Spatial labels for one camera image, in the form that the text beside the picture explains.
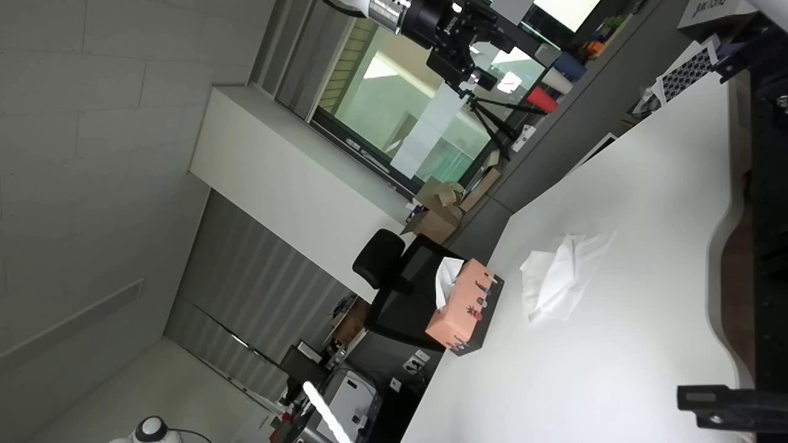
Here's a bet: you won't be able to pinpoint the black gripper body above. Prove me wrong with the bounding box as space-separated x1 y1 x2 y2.
406 0 538 92

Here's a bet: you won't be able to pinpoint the white tissue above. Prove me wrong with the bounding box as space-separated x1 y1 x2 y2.
432 256 463 309

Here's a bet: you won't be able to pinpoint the pink tissue box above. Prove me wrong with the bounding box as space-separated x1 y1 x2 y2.
426 259 505 354

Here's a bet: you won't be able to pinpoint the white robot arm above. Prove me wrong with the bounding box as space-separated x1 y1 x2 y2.
324 0 538 93

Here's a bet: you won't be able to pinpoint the black camera tripod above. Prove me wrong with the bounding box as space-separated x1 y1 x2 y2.
466 92 542 160

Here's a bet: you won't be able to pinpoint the perforated white box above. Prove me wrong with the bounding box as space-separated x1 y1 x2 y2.
653 37 719 105

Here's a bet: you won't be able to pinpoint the cardboard boxes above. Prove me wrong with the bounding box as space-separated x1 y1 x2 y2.
406 168 499 243

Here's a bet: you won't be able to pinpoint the loose white tissues pile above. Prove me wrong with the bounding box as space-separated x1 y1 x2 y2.
519 235 612 325

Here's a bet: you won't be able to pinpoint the black office chair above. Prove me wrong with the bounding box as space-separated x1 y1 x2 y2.
351 230 452 352

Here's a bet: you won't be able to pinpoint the black clamp bracket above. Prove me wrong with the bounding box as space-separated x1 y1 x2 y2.
676 385 788 433

